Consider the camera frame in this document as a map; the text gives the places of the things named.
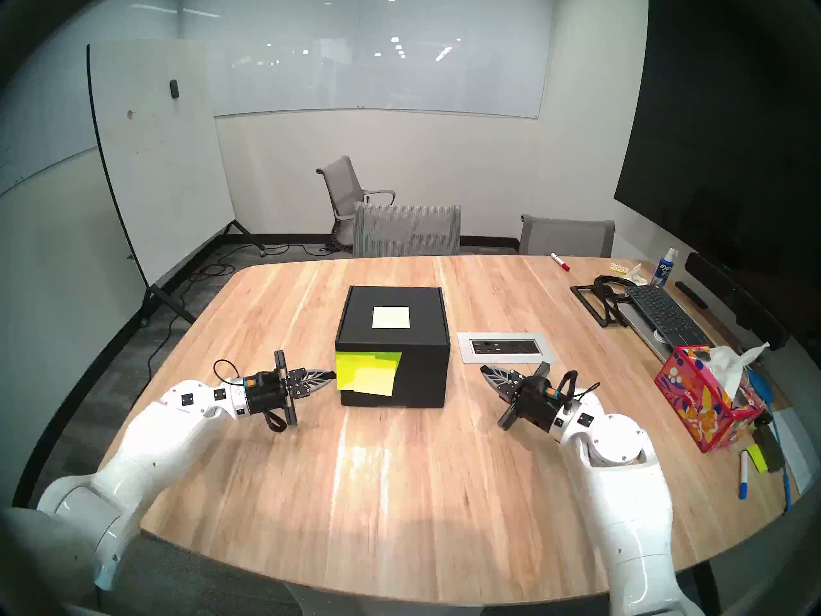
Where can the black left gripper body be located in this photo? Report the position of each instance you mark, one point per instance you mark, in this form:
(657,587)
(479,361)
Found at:
(269,403)

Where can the red capped whiteboard marker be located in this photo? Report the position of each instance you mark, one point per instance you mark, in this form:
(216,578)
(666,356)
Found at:
(559,262)

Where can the crumpled white tissue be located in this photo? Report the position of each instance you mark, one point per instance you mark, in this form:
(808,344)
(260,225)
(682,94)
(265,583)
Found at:
(637,273)

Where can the white paper sheet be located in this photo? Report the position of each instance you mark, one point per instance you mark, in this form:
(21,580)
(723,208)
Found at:
(798,448)

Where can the large black wall screen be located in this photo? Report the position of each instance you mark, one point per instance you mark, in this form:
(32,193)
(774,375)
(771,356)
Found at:
(718,140)

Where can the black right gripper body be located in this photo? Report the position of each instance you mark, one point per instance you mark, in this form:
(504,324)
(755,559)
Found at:
(532,410)

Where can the black cardboard box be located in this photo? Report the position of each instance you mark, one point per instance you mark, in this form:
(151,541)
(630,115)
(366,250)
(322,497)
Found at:
(410,377)

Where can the grey mesh office chair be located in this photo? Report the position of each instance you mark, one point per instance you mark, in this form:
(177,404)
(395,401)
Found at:
(567,236)
(407,230)

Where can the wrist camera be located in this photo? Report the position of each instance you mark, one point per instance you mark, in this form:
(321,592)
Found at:
(549,390)
(251,384)

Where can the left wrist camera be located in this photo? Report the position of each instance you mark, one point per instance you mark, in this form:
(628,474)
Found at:
(251,384)

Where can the blue capped whiteboard marker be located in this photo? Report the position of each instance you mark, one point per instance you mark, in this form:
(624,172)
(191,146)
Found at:
(743,473)

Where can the whiteboard cleaner spray bottle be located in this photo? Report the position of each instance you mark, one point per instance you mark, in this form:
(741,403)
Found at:
(662,274)

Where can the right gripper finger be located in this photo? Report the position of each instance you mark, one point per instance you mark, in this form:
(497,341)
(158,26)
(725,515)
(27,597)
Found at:
(508,373)
(508,390)

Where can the mobile whiteboard on stand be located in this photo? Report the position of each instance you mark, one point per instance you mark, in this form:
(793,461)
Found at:
(160,172)

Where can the black folding laptop stand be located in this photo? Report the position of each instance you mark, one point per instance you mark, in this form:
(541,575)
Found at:
(608,303)

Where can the black felt board eraser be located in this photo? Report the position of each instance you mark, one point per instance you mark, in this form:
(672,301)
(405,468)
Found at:
(770,448)

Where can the pale square sticky note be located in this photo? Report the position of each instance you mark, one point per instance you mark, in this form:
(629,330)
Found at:
(391,317)

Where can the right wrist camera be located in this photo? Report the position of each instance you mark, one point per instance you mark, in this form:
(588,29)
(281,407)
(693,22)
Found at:
(549,390)

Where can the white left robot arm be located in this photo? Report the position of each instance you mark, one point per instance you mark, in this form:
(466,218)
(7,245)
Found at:
(160,435)

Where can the grey office chair with armrests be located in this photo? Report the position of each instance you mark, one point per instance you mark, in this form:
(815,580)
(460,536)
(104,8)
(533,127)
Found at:
(340,185)

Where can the large wall glass whiteboard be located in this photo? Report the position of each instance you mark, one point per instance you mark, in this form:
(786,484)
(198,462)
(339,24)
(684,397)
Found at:
(385,76)

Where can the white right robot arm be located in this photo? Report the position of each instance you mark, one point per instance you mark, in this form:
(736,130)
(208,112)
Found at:
(628,493)

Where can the yellow sticky note pad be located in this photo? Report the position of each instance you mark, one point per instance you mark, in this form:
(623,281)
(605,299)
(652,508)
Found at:
(757,458)

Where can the silver table power outlet panel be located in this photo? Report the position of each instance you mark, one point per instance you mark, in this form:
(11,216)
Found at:
(507,347)

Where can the neon yellow sticky note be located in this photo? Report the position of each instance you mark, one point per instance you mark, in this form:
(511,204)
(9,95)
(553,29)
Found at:
(365,374)

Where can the red floral tissue box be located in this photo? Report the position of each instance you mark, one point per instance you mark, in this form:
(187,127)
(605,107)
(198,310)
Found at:
(699,403)

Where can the black keyboard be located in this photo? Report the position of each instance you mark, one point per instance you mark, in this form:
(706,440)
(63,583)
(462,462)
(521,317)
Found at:
(664,313)

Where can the black video conference bar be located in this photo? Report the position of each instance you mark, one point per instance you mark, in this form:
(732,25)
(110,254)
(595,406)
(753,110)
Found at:
(737,300)

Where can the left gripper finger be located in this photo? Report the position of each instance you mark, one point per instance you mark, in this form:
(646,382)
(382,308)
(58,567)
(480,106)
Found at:
(301,376)
(303,391)

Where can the white tissue sheet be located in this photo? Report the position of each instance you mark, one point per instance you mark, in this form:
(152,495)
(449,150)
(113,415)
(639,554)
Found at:
(728,364)

